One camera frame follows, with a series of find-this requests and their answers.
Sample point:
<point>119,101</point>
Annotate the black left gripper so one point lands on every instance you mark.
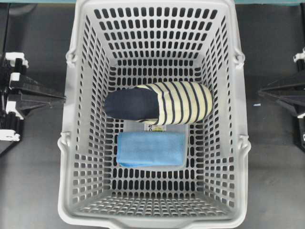
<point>34,95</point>

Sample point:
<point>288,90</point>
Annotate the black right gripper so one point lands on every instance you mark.
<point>289,92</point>

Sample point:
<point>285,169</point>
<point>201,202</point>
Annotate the grey plastic shopping basket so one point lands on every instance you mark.
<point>118,44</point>

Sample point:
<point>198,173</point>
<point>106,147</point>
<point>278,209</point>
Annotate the folded blue cloth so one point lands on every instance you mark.
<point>151,149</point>

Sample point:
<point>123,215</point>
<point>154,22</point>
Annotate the clear plastic packet with label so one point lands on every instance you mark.
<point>164,128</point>

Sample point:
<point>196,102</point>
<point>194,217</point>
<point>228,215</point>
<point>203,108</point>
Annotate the navy and striped slipper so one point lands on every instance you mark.
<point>165,103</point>

